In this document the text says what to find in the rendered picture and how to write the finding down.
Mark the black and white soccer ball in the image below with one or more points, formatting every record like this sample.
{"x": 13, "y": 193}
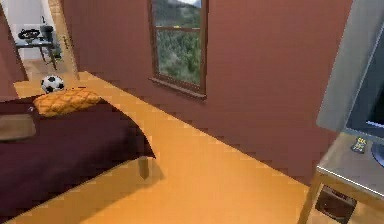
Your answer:
{"x": 52, "y": 83}

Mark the dark remote control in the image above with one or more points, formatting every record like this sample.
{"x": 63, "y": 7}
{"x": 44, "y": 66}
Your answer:
{"x": 359, "y": 145}

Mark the wooden television table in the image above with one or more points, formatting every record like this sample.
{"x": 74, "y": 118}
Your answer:
{"x": 350, "y": 173}

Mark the wooden room door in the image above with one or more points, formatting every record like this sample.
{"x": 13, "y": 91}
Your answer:
{"x": 63, "y": 36}

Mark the grey flat television set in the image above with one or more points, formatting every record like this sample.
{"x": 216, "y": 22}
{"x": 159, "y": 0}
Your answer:
{"x": 363, "y": 73}

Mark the dark brown box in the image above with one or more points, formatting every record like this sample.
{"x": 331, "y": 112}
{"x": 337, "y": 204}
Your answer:
{"x": 335, "y": 204}

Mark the brown framed window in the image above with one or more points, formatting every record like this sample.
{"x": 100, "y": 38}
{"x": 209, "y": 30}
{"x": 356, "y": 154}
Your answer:
{"x": 179, "y": 43}

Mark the dark pot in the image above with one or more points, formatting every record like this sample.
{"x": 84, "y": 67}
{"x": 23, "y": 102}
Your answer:
{"x": 47, "y": 32}

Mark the small dark side table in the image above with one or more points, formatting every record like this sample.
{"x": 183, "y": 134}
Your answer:
{"x": 39, "y": 46}

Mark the bed with dark maroon cover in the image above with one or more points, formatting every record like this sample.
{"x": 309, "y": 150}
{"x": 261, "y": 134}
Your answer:
{"x": 73, "y": 143}

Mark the orange quilted pillow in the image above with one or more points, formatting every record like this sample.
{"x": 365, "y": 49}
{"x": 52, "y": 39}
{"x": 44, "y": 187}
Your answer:
{"x": 65, "y": 101}

